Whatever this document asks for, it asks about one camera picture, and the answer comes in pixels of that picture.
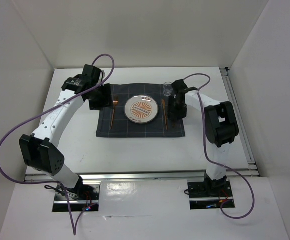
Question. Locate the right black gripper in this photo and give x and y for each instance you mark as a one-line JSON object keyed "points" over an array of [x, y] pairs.
{"points": [[181, 113]]}

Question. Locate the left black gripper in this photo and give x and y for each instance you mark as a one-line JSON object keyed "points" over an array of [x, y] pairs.
{"points": [[106, 101]]}

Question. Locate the copper knife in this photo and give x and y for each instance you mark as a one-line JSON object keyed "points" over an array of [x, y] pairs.
{"points": [[164, 112]]}

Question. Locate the copper fork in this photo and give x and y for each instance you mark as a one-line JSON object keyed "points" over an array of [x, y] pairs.
{"points": [[114, 103]]}

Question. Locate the clear drinking glass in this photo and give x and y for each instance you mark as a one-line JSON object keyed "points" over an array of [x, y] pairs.
{"points": [[167, 89]]}

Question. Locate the dark grey checked cloth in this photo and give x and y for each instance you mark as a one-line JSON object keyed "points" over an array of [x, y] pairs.
{"points": [[121, 127]]}

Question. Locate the orange patterned plate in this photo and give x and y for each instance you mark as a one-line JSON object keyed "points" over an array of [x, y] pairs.
{"points": [[141, 109]]}

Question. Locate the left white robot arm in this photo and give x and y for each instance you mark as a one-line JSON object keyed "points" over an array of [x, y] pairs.
{"points": [[39, 150]]}

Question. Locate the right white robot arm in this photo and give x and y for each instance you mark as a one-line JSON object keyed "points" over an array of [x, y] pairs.
{"points": [[220, 128]]}

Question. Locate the aluminium frame rail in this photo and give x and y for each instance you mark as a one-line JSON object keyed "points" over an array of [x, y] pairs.
{"points": [[252, 167]]}

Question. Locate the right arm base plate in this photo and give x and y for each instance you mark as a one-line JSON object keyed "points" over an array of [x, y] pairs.
{"points": [[200, 199]]}

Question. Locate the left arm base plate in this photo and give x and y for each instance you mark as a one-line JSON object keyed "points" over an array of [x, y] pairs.
{"points": [[88, 199]]}

